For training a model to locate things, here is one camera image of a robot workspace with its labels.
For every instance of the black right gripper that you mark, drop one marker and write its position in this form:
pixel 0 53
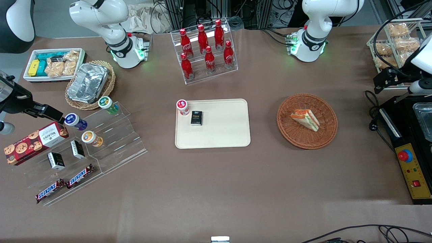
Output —
pixel 15 101

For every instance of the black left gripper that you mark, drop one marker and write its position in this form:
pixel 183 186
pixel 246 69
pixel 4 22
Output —
pixel 395 75

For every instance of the triangle sandwich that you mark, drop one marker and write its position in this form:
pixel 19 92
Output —
pixel 306 118

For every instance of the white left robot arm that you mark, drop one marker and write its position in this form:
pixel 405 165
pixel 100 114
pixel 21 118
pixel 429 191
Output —
pixel 320 20

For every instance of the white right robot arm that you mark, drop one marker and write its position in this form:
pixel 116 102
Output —
pixel 101 17

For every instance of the aluminium foil tray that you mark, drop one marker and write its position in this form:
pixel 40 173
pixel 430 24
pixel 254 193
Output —
pixel 87 82

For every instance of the light oval wicker basket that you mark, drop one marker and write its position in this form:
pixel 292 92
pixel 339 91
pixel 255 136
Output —
pixel 109 86

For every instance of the round brown wicker basket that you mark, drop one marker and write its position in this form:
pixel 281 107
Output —
pixel 303 140

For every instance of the beige plastic tray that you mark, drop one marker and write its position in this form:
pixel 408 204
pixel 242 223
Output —
pixel 222 131

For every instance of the bagged bread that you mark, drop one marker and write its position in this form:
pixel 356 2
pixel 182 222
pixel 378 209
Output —
pixel 398 29
pixel 383 49
pixel 385 62
pixel 406 44

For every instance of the blue capped small jar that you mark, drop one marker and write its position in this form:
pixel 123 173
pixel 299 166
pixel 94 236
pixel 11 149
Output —
pixel 76 121

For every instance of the red Walkers cookie box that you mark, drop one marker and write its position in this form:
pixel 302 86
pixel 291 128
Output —
pixel 33 143

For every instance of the white plastic snack bin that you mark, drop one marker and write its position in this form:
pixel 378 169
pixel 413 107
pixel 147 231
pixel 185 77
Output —
pixel 28 78

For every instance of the clear bag of cookies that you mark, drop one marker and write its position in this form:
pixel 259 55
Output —
pixel 71 62
pixel 54 69

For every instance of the teal snack packet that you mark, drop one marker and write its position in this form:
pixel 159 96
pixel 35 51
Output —
pixel 42 68
pixel 50 55

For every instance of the yellow snack packet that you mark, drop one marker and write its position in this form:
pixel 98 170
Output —
pixel 33 67

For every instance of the small black white box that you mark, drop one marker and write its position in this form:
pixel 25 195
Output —
pixel 77 149
pixel 56 161

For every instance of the orange capped small jar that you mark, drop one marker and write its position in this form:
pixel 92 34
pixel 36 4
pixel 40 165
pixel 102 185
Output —
pixel 91 138

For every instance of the metal pan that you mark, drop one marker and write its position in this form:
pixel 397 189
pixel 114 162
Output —
pixel 424 121

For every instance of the green capped small jar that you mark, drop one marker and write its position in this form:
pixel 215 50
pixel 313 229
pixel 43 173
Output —
pixel 108 104

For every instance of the Snickers chocolate bar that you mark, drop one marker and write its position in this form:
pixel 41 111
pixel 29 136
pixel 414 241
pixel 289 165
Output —
pixel 50 191
pixel 80 176

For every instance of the clear acrylic stepped display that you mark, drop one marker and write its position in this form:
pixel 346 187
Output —
pixel 118 148

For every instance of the black yellow control box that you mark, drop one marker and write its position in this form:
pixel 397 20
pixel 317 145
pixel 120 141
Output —
pixel 410 162

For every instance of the crumpled beige cloth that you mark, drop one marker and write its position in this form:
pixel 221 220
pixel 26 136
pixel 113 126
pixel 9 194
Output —
pixel 141 18

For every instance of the red capped small jar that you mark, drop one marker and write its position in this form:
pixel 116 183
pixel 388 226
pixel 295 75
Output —
pixel 182 107

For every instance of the red cola bottle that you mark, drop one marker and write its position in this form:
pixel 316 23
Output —
pixel 186 44
pixel 202 39
pixel 210 60
pixel 187 69
pixel 228 55
pixel 219 35

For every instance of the black box with gold print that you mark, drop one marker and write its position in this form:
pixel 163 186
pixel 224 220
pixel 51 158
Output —
pixel 196 118

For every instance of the clear acrylic bottle rack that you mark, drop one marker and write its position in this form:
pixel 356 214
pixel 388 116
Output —
pixel 216 75

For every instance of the small white block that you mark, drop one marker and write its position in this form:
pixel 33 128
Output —
pixel 220 239

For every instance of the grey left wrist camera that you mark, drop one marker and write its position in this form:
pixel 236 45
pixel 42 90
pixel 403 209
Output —
pixel 418 87

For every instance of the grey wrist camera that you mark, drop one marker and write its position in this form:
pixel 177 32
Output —
pixel 418 87
pixel 6 128

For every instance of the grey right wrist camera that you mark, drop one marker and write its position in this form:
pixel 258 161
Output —
pixel 6 128

